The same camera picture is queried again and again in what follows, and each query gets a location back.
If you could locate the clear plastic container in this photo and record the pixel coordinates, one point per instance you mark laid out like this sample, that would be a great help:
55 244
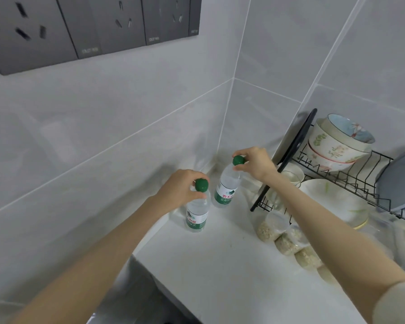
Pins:
386 239

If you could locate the person's left thumb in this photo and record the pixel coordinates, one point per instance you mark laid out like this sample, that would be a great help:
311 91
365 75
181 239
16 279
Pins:
200 196

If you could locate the white plate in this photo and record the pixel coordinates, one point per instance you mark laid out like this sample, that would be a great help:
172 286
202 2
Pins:
334 199

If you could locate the small white cup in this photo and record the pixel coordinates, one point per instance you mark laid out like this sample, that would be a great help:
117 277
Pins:
292 175

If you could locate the cream sleeve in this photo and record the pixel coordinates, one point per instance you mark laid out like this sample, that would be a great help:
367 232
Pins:
398 305

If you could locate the gray wall socket panel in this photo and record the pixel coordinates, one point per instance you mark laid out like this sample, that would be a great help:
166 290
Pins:
101 23
23 33
167 16
195 13

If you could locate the person's right thumb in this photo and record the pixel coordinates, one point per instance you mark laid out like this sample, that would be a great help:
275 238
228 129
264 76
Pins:
243 168

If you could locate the cream green-floral bowl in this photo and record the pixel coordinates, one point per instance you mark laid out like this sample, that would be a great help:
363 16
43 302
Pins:
334 146

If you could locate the black round flat pan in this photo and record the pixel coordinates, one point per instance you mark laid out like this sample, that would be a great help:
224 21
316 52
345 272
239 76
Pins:
298 138

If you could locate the person's left hand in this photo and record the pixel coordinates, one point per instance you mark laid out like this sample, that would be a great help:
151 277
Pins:
177 188

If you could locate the white red-rimmed bowl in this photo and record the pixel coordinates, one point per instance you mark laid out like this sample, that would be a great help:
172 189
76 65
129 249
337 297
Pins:
319 163

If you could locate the clear bag of oats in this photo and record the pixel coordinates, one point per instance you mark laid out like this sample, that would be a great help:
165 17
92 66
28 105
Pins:
308 258
269 229
288 244
325 273

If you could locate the gray plate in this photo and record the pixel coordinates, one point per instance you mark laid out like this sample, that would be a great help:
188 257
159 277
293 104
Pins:
400 180

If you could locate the green-capped water bottle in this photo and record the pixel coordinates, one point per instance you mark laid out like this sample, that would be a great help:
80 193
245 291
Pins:
226 190
197 215

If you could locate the person's right forearm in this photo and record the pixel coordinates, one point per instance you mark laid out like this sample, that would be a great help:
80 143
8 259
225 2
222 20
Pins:
330 232

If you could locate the person's right hand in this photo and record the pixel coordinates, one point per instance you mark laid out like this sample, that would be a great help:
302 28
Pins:
260 163

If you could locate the person's left forearm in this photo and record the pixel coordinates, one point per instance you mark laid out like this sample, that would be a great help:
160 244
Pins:
98 263

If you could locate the blue-lined floral bowl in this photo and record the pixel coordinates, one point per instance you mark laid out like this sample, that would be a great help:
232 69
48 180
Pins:
352 129

